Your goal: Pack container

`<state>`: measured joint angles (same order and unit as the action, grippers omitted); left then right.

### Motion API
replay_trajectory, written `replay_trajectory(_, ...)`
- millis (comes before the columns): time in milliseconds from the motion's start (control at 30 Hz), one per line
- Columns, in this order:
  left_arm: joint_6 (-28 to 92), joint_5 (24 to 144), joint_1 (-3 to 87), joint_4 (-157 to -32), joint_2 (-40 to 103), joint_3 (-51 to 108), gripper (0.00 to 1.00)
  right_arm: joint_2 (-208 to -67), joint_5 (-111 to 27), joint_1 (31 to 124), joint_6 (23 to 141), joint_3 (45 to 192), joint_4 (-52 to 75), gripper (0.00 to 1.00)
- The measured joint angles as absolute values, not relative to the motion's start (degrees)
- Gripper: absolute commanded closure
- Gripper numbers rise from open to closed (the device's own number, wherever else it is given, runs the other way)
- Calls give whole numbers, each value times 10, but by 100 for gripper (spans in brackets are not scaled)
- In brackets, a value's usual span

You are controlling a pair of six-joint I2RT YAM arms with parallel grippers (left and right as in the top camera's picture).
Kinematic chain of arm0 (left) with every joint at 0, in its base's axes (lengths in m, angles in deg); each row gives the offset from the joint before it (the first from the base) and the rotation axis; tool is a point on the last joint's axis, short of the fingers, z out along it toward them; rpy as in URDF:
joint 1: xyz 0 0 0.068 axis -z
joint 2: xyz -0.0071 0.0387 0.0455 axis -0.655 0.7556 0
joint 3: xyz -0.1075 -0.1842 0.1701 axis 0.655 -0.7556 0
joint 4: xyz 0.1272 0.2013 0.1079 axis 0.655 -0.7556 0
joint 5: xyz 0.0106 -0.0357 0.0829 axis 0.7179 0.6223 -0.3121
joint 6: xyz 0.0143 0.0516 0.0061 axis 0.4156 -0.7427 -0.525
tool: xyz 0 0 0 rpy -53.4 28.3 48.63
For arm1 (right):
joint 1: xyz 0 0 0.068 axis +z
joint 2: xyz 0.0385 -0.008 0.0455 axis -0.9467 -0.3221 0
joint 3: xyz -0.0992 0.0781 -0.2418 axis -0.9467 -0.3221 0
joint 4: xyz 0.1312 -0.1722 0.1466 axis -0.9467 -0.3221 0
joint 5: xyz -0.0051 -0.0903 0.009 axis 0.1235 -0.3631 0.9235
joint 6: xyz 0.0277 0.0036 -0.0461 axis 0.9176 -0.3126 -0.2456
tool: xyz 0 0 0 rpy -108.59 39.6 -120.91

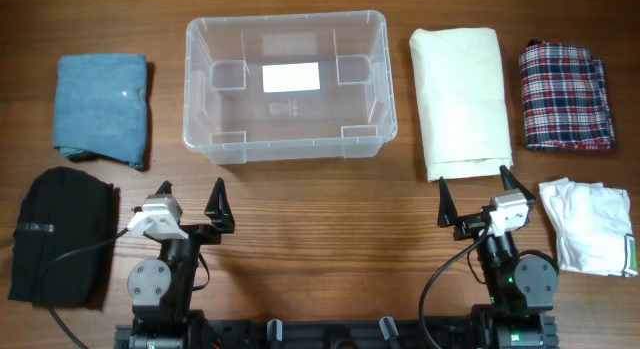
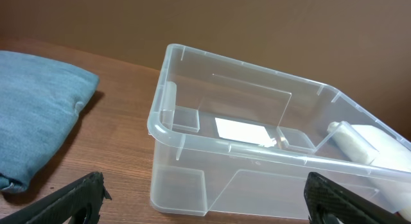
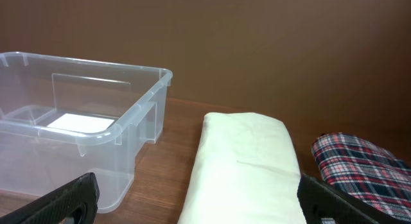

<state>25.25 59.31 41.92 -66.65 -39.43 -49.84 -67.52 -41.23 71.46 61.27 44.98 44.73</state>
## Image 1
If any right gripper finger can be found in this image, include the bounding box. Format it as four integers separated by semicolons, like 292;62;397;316
437;177;458;227
499;165;536;205

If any cream cloth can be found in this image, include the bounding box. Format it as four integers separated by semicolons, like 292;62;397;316
409;27;513;181

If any red plaid shirt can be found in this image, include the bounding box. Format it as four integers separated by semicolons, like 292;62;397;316
519;40;616;151

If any white t-shirt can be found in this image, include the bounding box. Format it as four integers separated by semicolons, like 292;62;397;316
539;178;639;277

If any black cloth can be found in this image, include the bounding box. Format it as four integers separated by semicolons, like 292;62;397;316
8;167;115;307

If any blue denim cloth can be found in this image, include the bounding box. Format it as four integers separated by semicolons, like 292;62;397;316
53;53;148;169

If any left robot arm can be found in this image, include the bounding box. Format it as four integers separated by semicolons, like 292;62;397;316
114;178;235;349

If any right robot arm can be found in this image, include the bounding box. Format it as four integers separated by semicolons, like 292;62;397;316
422;166;559;349

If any clear plastic storage container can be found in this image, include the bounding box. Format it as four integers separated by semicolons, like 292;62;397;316
182;10;398;165

